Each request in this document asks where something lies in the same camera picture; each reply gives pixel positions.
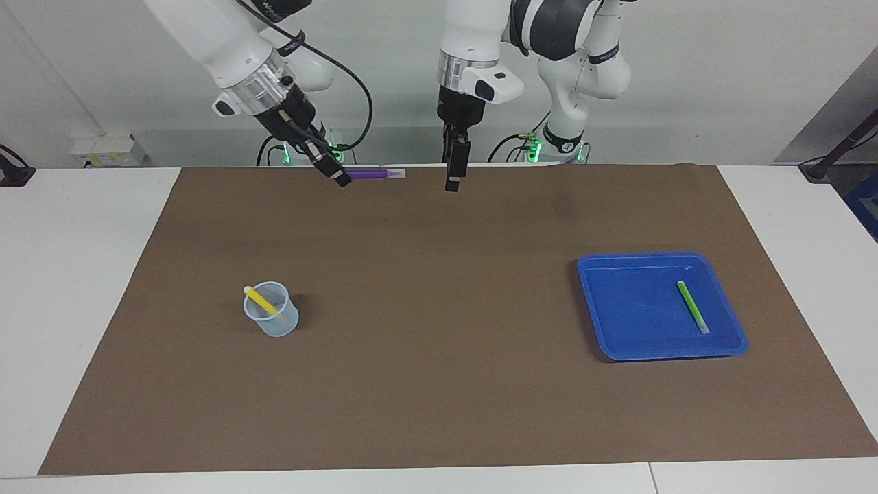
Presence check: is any translucent plastic cup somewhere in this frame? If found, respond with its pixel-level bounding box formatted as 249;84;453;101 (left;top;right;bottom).
244;281;300;338

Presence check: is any white power strip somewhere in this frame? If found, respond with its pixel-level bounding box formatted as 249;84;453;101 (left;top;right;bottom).
70;134;148;167

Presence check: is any blue storage box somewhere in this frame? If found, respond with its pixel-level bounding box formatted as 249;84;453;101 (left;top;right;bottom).
844;172;878;242

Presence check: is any brown table mat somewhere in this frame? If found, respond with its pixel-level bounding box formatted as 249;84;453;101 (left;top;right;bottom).
38;163;878;476

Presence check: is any black stand pole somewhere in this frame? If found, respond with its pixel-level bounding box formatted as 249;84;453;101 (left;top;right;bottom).
799;110;878;183

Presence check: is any black clamp mount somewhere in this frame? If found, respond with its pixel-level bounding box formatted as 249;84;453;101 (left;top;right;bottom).
0;144;36;187

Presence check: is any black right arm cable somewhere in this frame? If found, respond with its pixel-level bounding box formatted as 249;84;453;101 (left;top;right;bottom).
237;0;375;153

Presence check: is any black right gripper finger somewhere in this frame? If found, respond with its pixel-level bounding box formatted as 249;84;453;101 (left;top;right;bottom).
305;133;353;189

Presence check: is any green marker pen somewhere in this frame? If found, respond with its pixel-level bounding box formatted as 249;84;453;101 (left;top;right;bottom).
676;281;711;336

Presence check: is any yellow marker pen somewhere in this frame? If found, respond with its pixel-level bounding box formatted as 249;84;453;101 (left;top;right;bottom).
244;285;282;318

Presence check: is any black base power cable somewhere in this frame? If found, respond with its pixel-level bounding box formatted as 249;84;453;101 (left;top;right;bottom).
488;110;551;163
257;134;289;167

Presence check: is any blue plastic tray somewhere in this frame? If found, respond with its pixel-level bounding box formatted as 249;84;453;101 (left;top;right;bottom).
576;252;749;362

